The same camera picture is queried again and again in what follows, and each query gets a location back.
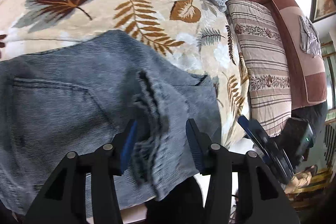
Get blue acid-wash denim pants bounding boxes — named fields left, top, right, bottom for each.
left=1, top=30, right=221, bottom=214

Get striped beige floral pillow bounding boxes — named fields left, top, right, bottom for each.
left=227, top=0, right=291, bottom=137

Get brown pink upholstered headboard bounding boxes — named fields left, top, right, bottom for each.
left=231, top=0, right=328, bottom=110

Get silver leaf headboard ornament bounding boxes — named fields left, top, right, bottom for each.
left=298, top=15, right=322, bottom=58

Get leaf-patterned beige bed blanket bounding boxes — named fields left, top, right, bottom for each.
left=1, top=0, right=248, bottom=147

